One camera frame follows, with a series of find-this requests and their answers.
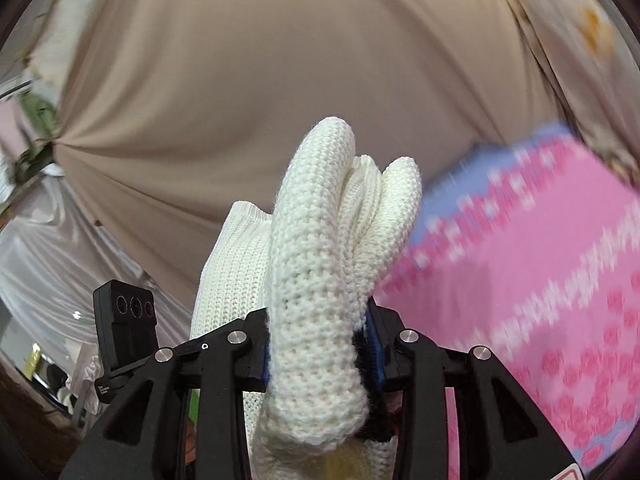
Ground black camera box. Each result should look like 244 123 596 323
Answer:
93 280 158 404

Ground white satin curtain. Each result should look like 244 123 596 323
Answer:
1 176 191 392

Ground floral beige blanket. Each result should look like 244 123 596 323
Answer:
506 0 639 186

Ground beige fabric headboard cover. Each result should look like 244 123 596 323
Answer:
55 0 563 308

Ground white red black knit sweater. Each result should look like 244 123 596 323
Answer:
191 117 422 479

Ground pink floral bed sheet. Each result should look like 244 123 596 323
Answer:
374 124 639 471

